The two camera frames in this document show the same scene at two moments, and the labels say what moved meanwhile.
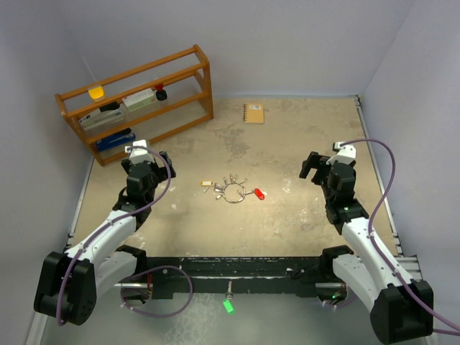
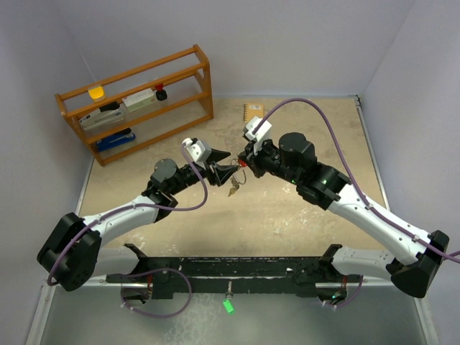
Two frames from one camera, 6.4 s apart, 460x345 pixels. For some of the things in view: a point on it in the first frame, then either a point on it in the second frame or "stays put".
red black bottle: x=161 y=94 stays put
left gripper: x=161 y=172 to x=219 y=175
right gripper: x=313 y=162 to x=253 y=159
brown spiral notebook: x=254 y=113 stays put
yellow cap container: x=97 y=94 stays put
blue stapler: x=121 y=137 stays put
